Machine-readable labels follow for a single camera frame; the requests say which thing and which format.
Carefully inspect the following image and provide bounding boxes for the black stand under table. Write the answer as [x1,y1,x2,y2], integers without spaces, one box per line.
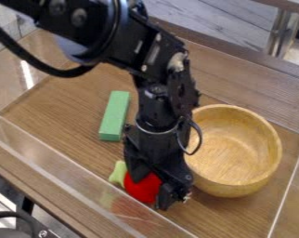
[0,201,61,238]

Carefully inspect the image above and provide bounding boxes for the red plush fruit green stem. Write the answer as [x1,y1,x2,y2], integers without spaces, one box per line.
[109,161,161,204]

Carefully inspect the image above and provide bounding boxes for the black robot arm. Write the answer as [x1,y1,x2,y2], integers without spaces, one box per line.
[0,0,201,210]

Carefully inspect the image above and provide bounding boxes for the wooden bowl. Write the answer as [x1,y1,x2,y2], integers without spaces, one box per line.
[185,104,282,198]

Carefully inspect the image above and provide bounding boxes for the metal table leg background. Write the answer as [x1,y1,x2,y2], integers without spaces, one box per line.
[266,9,299,59]

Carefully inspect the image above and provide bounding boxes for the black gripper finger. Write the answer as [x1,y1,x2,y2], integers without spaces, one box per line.
[156,183,192,211]
[125,155,150,183]

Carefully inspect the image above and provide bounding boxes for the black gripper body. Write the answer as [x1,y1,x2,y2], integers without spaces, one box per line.
[122,116,196,193]

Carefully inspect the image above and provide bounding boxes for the clear acrylic tray walls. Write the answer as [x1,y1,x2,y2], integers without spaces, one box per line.
[0,10,299,238]

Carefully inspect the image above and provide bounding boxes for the green rectangular block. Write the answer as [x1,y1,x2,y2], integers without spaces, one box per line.
[98,91,130,141]

